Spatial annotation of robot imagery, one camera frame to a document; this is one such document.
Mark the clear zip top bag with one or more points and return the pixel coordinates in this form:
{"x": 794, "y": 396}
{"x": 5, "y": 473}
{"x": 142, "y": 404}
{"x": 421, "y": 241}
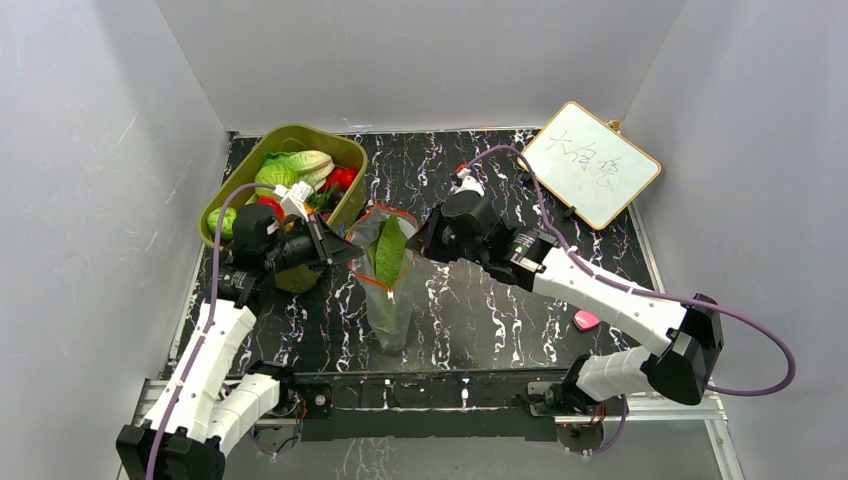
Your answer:
{"x": 388, "y": 310}

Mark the small whiteboard wooden frame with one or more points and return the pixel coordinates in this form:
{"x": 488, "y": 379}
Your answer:
{"x": 588, "y": 165}

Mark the green lettuce leaf toy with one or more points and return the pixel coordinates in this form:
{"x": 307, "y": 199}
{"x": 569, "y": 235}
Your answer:
{"x": 387, "y": 251}

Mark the small green cabbage toy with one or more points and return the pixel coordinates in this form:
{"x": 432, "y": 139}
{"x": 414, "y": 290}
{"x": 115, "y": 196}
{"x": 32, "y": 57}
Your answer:
{"x": 220, "y": 222}

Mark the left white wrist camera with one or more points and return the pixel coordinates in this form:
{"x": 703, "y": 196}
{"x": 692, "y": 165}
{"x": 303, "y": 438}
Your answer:
{"x": 293, "y": 200}

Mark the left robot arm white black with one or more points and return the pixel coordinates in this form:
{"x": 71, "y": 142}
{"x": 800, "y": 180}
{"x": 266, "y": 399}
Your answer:
{"x": 197, "y": 420}

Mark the pale napa cabbage toy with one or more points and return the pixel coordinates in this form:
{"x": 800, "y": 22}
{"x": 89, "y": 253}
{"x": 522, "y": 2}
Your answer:
{"x": 312, "y": 166}

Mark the olive green plastic bin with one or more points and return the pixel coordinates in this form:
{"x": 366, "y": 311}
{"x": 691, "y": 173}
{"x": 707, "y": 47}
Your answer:
{"x": 296, "y": 137}

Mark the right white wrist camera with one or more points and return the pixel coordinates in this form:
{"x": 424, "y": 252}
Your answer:
{"x": 464, "y": 180}

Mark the round green cabbage toy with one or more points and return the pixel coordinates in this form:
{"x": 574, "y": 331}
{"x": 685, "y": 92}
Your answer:
{"x": 272, "y": 175}

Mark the red apple toy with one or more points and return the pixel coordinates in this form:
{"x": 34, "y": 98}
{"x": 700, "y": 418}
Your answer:
{"x": 274, "y": 204}

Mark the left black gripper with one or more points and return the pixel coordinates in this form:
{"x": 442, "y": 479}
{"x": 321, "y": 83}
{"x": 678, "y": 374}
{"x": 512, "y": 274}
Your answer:
{"x": 331, "y": 248}

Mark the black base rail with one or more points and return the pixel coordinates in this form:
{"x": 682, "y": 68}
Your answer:
{"x": 424, "y": 397}

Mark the red pepper toy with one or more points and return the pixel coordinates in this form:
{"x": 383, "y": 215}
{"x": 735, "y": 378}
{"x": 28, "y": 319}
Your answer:
{"x": 340, "y": 179}

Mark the pink eraser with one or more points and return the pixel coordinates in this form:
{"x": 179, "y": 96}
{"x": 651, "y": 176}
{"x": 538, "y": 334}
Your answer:
{"x": 585, "y": 321}

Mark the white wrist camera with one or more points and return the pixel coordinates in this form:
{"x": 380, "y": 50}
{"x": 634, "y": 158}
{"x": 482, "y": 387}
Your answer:
{"x": 464, "y": 180}
{"x": 293, "y": 200}

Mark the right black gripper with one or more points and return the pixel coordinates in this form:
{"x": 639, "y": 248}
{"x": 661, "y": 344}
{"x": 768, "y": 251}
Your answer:
{"x": 436, "y": 234}

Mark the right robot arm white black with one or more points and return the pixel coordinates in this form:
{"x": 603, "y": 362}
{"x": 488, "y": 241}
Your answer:
{"x": 678, "y": 343}

